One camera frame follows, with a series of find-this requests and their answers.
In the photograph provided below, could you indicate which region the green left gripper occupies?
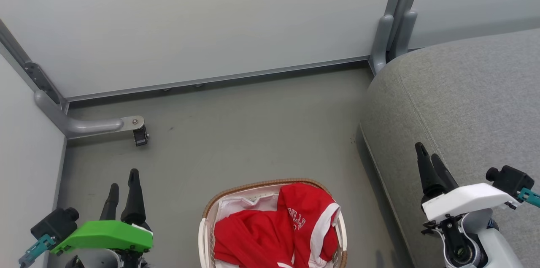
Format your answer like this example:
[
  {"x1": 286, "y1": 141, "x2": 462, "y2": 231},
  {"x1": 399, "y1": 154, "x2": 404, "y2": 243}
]
[{"x1": 51, "y1": 168, "x2": 154, "y2": 256}]

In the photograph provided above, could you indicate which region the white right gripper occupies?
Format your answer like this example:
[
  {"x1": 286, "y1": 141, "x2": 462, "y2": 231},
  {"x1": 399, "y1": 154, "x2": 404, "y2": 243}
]
[{"x1": 414, "y1": 142, "x2": 522, "y2": 235}]

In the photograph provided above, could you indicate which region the red shirt with white trim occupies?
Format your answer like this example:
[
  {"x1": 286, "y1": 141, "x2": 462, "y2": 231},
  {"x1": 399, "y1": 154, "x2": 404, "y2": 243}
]
[{"x1": 213, "y1": 182, "x2": 341, "y2": 268}]

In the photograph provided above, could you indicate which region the grey fabric sofa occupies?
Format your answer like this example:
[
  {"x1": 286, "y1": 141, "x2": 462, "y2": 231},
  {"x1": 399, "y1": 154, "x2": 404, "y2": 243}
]
[{"x1": 359, "y1": 28, "x2": 540, "y2": 268}]

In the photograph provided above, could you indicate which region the black caster wheel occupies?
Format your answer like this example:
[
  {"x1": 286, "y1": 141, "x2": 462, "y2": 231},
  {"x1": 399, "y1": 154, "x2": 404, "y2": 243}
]
[{"x1": 133, "y1": 125, "x2": 149, "y2": 147}]

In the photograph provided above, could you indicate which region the grey metal partition foot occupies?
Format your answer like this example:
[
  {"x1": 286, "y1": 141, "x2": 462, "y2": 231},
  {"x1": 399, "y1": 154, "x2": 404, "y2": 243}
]
[{"x1": 34, "y1": 89, "x2": 145, "y2": 139}]

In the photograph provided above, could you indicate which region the cream laundry basket brown rim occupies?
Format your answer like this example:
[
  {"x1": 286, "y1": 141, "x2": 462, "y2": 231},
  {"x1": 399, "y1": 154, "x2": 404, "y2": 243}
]
[{"x1": 198, "y1": 178, "x2": 348, "y2": 268}]

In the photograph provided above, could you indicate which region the white plastic basket liner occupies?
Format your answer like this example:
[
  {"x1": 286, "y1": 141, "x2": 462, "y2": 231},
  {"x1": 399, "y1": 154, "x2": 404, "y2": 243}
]
[{"x1": 216, "y1": 192, "x2": 282, "y2": 223}]

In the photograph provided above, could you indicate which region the teal right camera connector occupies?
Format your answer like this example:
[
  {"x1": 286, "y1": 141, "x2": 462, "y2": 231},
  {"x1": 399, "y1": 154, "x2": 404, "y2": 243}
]
[{"x1": 518, "y1": 187, "x2": 540, "y2": 209}]

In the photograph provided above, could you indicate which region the teal camera connector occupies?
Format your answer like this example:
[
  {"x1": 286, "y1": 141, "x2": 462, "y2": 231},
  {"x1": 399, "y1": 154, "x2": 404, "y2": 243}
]
[
  {"x1": 19, "y1": 235, "x2": 56, "y2": 268},
  {"x1": 518, "y1": 187, "x2": 540, "y2": 209}
]

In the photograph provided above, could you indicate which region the teal left camera connector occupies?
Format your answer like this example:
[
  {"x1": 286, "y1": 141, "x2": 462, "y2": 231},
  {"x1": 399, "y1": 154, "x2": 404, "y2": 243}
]
[{"x1": 19, "y1": 235, "x2": 56, "y2": 268}]

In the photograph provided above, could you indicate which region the dark metal bracket plate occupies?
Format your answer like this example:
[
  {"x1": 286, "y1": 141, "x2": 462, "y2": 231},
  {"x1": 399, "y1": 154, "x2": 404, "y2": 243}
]
[{"x1": 24, "y1": 62, "x2": 62, "y2": 105}]

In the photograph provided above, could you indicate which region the grey aluminium partition rail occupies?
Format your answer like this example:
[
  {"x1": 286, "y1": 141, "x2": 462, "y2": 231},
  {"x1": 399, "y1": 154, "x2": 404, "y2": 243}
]
[{"x1": 65, "y1": 56, "x2": 373, "y2": 103}]

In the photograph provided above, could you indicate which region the grey partition post with feet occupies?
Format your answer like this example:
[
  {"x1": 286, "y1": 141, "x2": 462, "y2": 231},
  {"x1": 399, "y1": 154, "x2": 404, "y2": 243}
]
[{"x1": 369, "y1": 0, "x2": 427, "y2": 76}]

